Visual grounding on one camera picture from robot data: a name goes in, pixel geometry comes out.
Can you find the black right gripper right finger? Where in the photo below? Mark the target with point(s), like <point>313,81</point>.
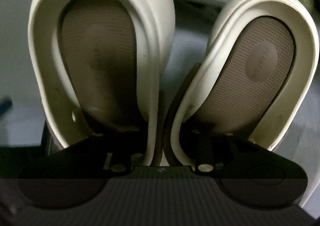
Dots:
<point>224,152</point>

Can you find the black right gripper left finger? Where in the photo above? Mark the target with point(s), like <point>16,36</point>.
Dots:
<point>90,155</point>

